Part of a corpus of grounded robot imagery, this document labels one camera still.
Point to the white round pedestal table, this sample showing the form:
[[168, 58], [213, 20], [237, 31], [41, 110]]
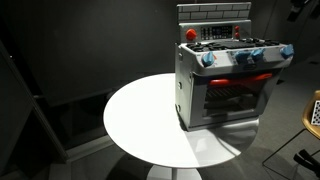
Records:
[[141, 119]]

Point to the red oven door handle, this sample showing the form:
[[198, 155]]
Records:
[[249, 79]]

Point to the blue stove knob far right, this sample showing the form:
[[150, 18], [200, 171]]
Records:
[[287, 51]]

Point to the blue stove knob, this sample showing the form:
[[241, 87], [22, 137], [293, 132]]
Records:
[[208, 59], [287, 51], [257, 54], [242, 56]]

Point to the yellow wooden chair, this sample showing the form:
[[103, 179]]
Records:
[[306, 121]]

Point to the grey toy stove oven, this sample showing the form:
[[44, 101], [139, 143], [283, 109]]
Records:
[[200, 105]]

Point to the checkered calibration board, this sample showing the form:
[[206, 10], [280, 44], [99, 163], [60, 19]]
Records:
[[316, 114]]

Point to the black clamp tool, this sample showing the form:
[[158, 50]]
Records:
[[306, 160]]

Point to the robot arm dark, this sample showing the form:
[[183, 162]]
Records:
[[298, 6]]

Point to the large red round knob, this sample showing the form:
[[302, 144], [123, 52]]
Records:
[[191, 34]]

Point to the blue stove knob far left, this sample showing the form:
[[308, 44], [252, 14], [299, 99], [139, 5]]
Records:
[[208, 59]]

